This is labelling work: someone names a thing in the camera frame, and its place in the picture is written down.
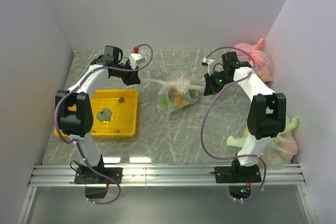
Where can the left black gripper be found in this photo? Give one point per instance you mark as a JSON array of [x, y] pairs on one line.
[[131, 78]]

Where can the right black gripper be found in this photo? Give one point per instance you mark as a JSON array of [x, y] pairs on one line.
[[212, 88]]

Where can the clear plastic bag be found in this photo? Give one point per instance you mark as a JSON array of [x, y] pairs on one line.
[[179, 90]]

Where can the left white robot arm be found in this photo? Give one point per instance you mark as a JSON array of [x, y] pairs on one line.
[[73, 111]]

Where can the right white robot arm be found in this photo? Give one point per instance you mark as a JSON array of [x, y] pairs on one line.
[[267, 113]]

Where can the small fake strawberry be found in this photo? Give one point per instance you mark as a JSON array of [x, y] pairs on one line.
[[121, 100]]

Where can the green fake leaf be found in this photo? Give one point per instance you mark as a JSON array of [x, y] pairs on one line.
[[104, 115]]

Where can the pink tied plastic bag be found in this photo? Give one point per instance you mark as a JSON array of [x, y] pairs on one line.
[[264, 66]]

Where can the green plastic bag with fruit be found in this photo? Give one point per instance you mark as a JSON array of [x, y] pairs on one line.
[[280, 151]]

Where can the yellow plastic tray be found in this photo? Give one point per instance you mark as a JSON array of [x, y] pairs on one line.
[[123, 120]]

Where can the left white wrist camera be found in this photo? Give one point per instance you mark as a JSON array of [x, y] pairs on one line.
[[136, 59]]

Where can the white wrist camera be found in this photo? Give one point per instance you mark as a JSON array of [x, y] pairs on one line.
[[209, 63], [136, 59]]

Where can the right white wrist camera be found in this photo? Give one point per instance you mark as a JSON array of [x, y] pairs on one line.
[[209, 63]]

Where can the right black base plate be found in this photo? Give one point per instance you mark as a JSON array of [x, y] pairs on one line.
[[229, 175]]

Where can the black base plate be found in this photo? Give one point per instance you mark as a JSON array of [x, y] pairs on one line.
[[87, 176], [229, 175]]

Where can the aluminium mounting rail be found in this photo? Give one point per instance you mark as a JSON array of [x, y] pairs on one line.
[[199, 174]]

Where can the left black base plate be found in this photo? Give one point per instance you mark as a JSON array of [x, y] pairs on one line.
[[87, 176]]

